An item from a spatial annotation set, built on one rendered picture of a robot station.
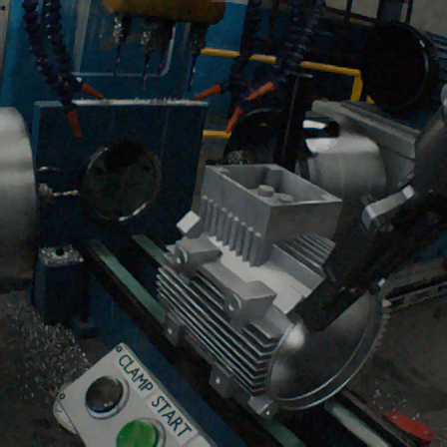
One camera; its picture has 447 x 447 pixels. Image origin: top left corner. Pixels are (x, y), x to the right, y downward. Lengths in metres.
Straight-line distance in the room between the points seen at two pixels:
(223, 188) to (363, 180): 0.40
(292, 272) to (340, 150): 0.42
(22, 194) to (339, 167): 0.51
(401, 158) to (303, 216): 0.48
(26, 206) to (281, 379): 0.35
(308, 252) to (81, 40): 0.60
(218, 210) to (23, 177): 0.23
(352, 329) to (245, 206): 0.20
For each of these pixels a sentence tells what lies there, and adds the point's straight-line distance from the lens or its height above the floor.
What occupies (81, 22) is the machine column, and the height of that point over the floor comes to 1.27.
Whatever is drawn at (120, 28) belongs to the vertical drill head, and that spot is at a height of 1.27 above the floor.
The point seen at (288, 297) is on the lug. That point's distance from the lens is 0.54.
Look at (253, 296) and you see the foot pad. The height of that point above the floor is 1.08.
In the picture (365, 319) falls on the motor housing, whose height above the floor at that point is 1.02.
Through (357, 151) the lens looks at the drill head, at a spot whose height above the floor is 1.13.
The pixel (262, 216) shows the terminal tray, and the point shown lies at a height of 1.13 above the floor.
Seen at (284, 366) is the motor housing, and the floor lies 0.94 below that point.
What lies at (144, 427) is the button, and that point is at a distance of 0.38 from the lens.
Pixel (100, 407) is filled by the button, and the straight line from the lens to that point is 0.41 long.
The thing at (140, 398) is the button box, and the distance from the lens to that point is 0.40.
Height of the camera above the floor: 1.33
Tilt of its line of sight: 21 degrees down
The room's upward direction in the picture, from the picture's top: 10 degrees clockwise
